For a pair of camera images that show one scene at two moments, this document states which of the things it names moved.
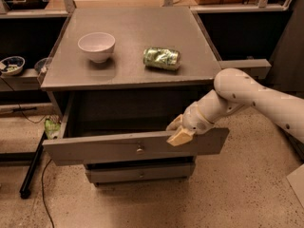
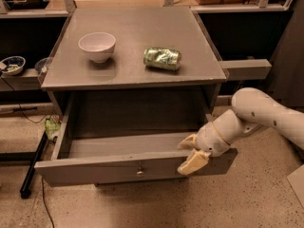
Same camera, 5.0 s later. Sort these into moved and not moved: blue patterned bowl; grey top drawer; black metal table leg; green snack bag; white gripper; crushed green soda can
Moved: white gripper; grey top drawer
Not moved: crushed green soda can; green snack bag; black metal table leg; blue patterned bowl
